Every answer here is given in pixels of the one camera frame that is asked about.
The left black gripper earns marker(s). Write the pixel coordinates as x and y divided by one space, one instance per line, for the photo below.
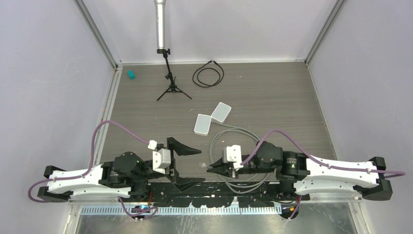
181 183

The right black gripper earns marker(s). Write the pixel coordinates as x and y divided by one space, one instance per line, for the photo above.
225 171

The white network switch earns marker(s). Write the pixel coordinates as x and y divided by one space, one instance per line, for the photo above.
202 124
221 112

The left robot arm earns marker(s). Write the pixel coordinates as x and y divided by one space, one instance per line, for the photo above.
127 176

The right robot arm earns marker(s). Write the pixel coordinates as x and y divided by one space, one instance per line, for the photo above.
299 175

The teal small block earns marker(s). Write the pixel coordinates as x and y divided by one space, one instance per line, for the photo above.
131 74

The black tripod stand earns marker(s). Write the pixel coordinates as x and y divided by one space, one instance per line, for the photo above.
173 88

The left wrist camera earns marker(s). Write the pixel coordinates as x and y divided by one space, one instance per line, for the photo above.
161 157

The white slotted cable duct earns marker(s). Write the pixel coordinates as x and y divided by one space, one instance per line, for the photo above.
203 210

